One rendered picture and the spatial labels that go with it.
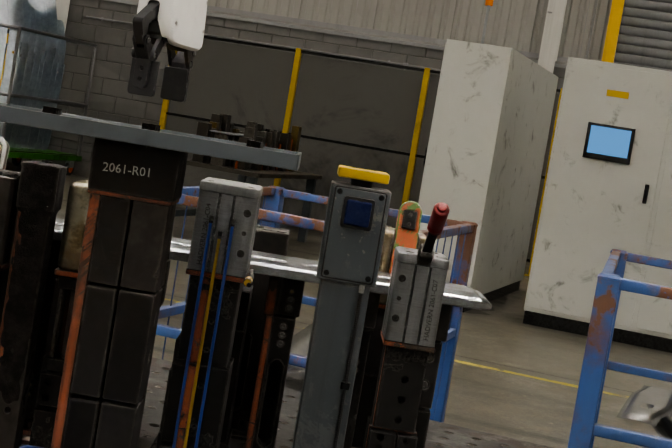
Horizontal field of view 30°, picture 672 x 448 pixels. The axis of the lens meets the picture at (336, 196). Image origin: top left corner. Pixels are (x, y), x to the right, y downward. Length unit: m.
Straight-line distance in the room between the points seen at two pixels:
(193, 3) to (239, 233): 0.32
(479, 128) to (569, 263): 1.20
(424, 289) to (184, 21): 0.47
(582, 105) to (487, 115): 0.70
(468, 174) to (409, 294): 7.81
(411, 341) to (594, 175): 7.76
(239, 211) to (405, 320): 0.26
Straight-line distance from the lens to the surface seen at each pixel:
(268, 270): 1.73
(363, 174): 1.44
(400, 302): 1.62
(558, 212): 9.36
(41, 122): 1.44
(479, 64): 9.45
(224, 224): 1.60
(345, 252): 1.45
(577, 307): 9.40
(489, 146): 9.39
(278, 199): 4.68
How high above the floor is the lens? 1.20
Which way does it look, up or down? 3 degrees down
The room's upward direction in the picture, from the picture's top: 9 degrees clockwise
